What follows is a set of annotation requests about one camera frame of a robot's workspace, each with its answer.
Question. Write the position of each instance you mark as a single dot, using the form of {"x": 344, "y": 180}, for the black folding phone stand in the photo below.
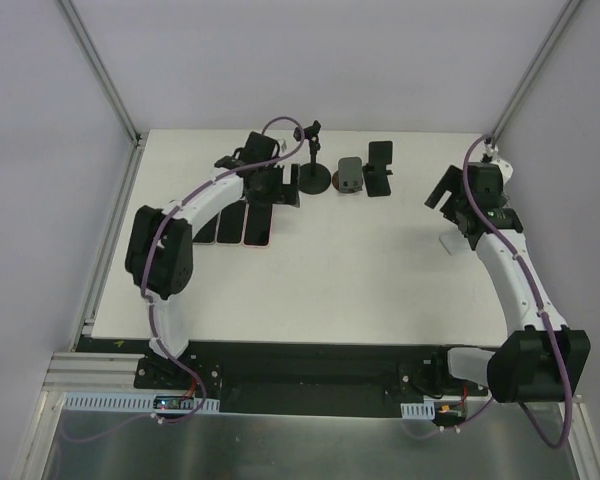
{"x": 376, "y": 171}

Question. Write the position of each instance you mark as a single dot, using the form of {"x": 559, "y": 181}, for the phone with pink case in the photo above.
{"x": 257, "y": 230}

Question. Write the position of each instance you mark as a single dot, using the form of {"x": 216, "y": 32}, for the right aluminium frame post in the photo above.
{"x": 560, "y": 25}

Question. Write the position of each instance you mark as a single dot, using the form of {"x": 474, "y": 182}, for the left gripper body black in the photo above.
{"x": 282, "y": 187}

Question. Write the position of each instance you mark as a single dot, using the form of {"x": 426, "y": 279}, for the black round base clamp stand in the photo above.
{"x": 315, "y": 178}

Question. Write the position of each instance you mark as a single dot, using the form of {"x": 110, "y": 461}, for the brown round base phone stand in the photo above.
{"x": 348, "y": 177}

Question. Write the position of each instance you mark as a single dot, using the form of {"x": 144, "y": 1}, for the left white cable duct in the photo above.
{"x": 138, "y": 403}

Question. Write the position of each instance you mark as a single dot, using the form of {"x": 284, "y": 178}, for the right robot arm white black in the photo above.
{"x": 542, "y": 358}

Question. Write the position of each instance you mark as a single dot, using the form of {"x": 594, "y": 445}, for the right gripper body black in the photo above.
{"x": 450, "y": 198}

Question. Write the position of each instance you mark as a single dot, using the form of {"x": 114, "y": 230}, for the aluminium frame post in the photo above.
{"x": 560, "y": 25}
{"x": 88, "y": 48}

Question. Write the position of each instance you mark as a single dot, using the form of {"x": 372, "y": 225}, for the white cable duct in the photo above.
{"x": 138, "y": 403}
{"x": 418, "y": 411}

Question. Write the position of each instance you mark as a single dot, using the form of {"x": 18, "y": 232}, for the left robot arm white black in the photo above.
{"x": 159, "y": 255}

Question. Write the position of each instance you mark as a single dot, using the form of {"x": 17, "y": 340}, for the left aluminium frame post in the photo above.
{"x": 88, "y": 48}

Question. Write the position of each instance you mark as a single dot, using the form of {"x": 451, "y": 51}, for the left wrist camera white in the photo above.
{"x": 282, "y": 147}

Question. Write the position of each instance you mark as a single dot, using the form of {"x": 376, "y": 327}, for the phone with beige case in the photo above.
{"x": 231, "y": 224}

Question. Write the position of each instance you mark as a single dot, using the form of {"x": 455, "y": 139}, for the right white cable duct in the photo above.
{"x": 418, "y": 411}

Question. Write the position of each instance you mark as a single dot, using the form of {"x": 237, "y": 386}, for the phone with clear case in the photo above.
{"x": 207, "y": 234}

